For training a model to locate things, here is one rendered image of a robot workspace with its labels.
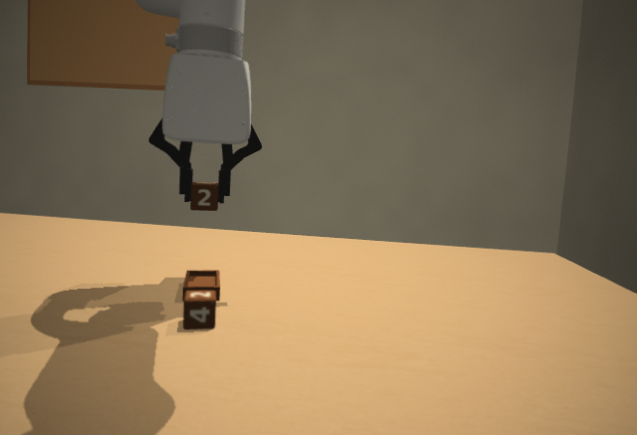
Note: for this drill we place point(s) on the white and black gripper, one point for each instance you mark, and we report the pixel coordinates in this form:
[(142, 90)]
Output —
[(207, 104)]

